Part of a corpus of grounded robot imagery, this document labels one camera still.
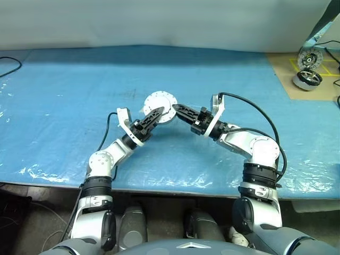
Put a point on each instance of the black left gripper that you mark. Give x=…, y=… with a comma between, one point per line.
x=142, y=135

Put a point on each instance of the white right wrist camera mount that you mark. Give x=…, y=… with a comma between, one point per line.
x=219, y=106

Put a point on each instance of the round finned motor lid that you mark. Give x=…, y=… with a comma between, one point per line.
x=156, y=99

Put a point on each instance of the brown cardboard mat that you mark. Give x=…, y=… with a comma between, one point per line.
x=287, y=79

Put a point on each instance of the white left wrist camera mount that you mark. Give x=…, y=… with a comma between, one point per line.
x=123, y=114

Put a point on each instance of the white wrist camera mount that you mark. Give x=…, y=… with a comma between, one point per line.
x=219, y=106
x=123, y=114

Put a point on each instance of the white shoe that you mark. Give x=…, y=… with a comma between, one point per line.
x=238, y=236

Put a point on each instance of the spoked disc standing on cardboard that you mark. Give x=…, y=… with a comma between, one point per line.
x=309, y=59

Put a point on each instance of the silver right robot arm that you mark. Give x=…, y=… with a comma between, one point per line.
x=263, y=148

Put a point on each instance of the grey right robot leg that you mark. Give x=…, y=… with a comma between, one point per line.
x=203, y=225

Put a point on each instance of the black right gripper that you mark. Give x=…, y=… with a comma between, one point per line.
x=203, y=123

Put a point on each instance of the motor with spoked rotor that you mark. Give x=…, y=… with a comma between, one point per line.
x=307, y=79

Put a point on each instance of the dark angled stand leg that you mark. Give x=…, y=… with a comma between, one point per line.
x=322, y=18

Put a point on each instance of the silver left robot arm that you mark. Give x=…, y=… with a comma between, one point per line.
x=101, y=162

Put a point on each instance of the grey robot leg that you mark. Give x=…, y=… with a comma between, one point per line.
x=203, y=225
x=132, y=225

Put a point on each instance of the grey left robot leg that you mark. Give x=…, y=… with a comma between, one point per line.
x=132, y=225

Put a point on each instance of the grey robot torso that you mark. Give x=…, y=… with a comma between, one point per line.
x=186, y=248

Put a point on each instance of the blue plastic table sheet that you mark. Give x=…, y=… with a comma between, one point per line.
x=66, y=106

